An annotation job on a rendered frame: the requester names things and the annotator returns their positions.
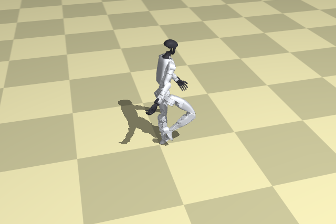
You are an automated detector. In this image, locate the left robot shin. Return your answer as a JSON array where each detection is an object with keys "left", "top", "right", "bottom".
[{"left": 157, "top": 114, "right": 167, "bottom": 141}]

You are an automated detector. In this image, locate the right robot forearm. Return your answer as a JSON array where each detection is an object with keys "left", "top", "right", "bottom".
[{"left": 157, "top": 83, "right": 171, "bottom": 104}]

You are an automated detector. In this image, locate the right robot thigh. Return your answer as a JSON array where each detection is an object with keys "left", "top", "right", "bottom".
[{"left": 164, "top": 94, "right": 196, "bottom": 115}]

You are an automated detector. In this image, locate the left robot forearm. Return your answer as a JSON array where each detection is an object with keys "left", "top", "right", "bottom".
[{"left": 172, "top": 73, "right": 179, "bottom": 82}]

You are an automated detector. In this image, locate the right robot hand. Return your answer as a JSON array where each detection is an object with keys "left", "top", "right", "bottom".
[{"left": 145, "top": 98, "right": 159, "bottom": 115}]

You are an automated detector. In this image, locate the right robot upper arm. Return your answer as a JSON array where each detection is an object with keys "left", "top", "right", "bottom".
[{"left": 163, "top": 61, "right": 176, "bottom": 86}]

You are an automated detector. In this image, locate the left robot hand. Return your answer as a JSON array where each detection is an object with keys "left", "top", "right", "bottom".
[{"left": 176, "top": 77, "right": 188, "bottom": 91}]

